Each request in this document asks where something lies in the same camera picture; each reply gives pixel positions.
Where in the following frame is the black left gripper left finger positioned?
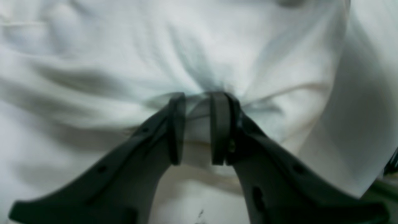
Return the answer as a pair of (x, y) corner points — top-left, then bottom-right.
(9, 93), (185, 224)

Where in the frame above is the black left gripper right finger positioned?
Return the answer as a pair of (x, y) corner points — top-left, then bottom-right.
(210, 92), (390, 224)

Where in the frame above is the white t-shirt with print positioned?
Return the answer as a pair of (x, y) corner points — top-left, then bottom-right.
(1, 0), (397, 224)

